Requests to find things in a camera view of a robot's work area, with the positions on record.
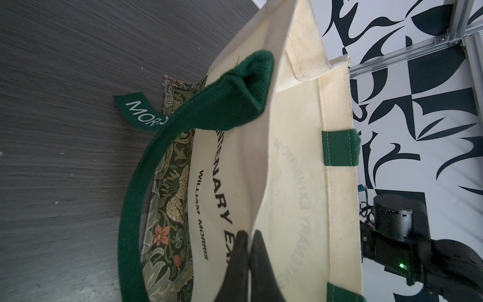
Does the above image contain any cream canvas tote bag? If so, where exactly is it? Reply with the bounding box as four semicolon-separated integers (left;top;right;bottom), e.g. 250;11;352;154
114;1;364;301

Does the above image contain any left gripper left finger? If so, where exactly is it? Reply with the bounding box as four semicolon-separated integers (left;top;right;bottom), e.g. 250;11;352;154
215;230;249;302

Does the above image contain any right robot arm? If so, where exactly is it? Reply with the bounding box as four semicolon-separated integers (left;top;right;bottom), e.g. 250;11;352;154
358;184;482;301

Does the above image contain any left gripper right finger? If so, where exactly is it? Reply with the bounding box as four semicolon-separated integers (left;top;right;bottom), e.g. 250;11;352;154
250;230;286;302

